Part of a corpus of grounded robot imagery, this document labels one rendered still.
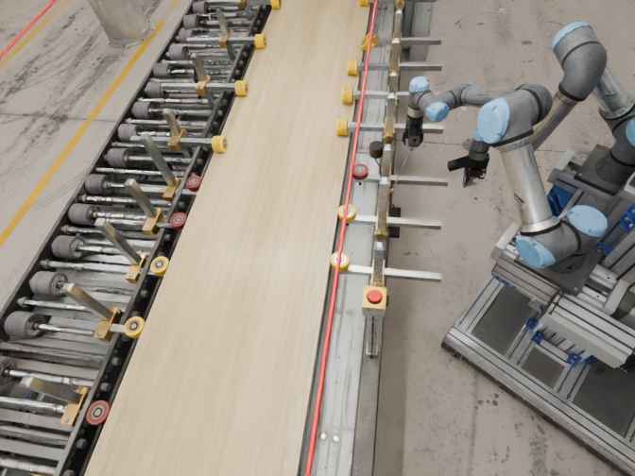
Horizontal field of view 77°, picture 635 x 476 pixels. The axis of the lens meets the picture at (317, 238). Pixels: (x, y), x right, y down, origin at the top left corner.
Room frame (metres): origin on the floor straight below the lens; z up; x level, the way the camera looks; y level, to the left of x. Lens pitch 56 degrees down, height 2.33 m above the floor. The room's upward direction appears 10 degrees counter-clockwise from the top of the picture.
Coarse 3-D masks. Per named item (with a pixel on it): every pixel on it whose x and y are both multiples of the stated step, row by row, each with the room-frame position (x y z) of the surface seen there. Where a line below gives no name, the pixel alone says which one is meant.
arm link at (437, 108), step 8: (424, 96) 1.23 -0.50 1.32; (432, 96) 1.21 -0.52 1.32; (440, 96) 1.20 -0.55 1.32; (448, 96) 1.20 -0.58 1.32; (424, 104) 1.20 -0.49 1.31; (432, 104) 1.18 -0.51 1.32; (440, 104) 1.16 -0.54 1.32; (448, 104) 1.18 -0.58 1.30; (424, 112) 1.19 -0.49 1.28; (432, 112) 1.15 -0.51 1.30; (440, 112) 1.14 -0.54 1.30; (448, 112) 1.15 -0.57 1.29; (432, 120) 1.14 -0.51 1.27; (440, 120) 1.14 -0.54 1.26
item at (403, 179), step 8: (368, 176) 1.29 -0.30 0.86; (376, 176) 1.28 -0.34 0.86; (392, 176) 1.26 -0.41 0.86; (400, 176) 1.25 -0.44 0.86; (408, 176) 1.24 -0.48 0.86; (408, 184) 1.21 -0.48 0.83; (416, 184) 1.20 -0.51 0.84; (424, 184) 1.19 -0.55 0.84; (432, 184) 1.18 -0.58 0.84; (440, 184) 1.17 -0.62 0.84
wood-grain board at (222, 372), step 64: (320, 0) 2.94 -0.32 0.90; (256, 64) 2.31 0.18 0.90; (320, 64) 2.19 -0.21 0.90; (256, 128) 1.72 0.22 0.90; (320, 128) 1.63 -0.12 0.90; (256, 192) 1.28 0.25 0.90; (320, 192) 1.20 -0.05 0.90; (192, 256) 0.98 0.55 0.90; (256, 256) 0.92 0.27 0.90; (320, 256) 0.86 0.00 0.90; (192, 320) 0.68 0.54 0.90; (256, 320) 0.63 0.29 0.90; (320, 320) 0.58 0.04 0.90; (128, 384) 0.47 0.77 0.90; (192, 384) 0.43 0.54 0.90; (256, 384) 0.39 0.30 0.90; (128, 448) 0.26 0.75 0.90; (192, 448) 0.22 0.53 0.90; (256, 448) 0.19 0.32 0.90
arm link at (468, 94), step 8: (456, 88) 1.24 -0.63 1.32; (464, 88) 1.21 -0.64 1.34; (472, 88) 1.17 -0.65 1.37; (480, 88) 1.14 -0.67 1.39; (488, 88) 1.11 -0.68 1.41; (496, 88) 1.07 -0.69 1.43; (504, 88) 1.05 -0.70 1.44; (512, 88) 1.02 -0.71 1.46; (520, 88) 0.97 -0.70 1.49; (528, 88) 0.91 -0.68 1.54; (536, 88) 0.90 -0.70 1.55; (544, 88) 0.91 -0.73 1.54; (456, 96) 1.20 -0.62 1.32; (464, 96) 1.17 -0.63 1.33; (472, 96) 1.13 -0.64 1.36; (480, 96) 1.10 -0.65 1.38; (488, 96) 1.07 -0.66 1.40; (496, 96) 1.03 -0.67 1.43; (544, 96) 0.87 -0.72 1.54; (456, 104) 1.18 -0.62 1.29; (464, 104) 1.16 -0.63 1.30; (472, 104) 1.12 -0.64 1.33; (480, 104) 1.09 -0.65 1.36; (544, 104) 0.85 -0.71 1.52; (552, 104) 0.87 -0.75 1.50; (544, 112) 0.84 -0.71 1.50
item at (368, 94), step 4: (356, 92) 1.79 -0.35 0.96; (360, 92) 1.78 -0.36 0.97; (368, 92) 1.78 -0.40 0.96; (372, 92) 1.77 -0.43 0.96; (376, 92) 1.77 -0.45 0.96; (380, 92) 1.76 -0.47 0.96; (384, 92) 1.76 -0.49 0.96; (400, 92) 1.73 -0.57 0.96; (404, 92) 1.73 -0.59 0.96; (408, 92) 1.72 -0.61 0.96; (436, 92) 1.68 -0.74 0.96; (440, 92) 1.67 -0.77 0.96; (352, 96) 1.79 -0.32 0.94; (356, 96) 1.77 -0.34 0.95; (360, 96) 1.77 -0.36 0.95; (364, 96) 1.77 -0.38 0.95; (368, 96) 1.76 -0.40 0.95; (372, 96) 1.75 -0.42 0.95; (376, 96) 1.75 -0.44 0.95; (380, 96) 1.74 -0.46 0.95; (384, 96) 1.73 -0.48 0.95; (400, 96) 1.71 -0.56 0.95; (404, 96) 1.70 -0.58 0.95
